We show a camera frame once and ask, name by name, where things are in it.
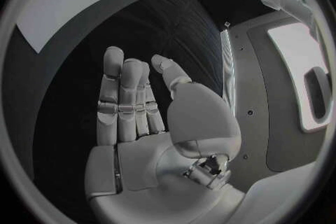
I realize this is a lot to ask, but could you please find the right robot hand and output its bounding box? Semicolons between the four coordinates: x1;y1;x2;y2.
82;45;246;224

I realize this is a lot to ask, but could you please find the white task board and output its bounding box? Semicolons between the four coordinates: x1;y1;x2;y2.
15;0;159;54

